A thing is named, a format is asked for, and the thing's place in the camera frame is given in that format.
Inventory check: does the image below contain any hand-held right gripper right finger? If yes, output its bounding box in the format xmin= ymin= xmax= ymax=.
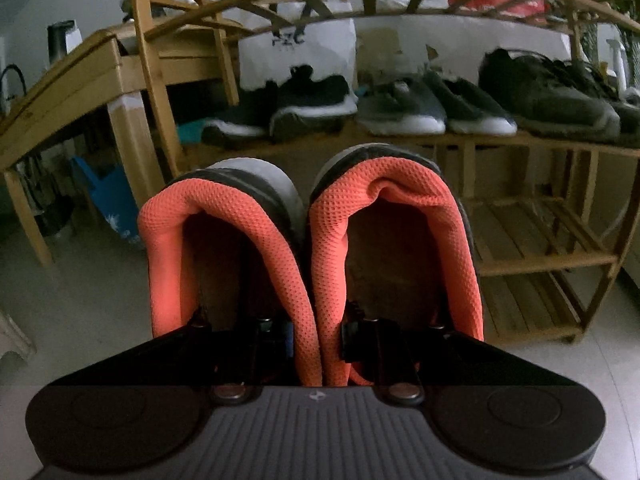
xmin=340 ymin=304 xmax=511 ymax=406

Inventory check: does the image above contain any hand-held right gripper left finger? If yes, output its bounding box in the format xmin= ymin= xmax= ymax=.
xmin=115 ymin=310 xmax=296 ymax=406

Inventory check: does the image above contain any black sneaker with orange collar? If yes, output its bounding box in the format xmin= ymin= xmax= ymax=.
xmin=137 ymin=157 xmax=321 ymax=386
xmin=307 ymin=144 xmax=485 ymax=386

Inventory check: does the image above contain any wooden shoe rack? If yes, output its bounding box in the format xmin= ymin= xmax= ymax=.
xmin=130 ymin=0 xmax=640 ymax=346

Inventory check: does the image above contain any grey lace-up sneaker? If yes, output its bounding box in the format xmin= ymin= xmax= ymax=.
xmin=477 ymin=47 xmax=623 ymax=143
xmin=550 ymin=57 xmax=640 ymax=148

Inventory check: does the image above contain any blue shopping bag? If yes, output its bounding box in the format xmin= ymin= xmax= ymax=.
xmin=70 ymin=155 xmax=146 ymax=248

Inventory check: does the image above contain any black bag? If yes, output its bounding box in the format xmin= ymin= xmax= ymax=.
xmin=22 ymin=157 xmax=76 ymax=238

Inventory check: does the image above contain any white printed paper bag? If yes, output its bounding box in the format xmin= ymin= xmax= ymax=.
xmin=237 ymin=2 xmax=358 ymax=93

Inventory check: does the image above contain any wooden table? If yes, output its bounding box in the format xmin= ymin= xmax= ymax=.
xmin=0 ymin=25 xmax=241 ymax=268

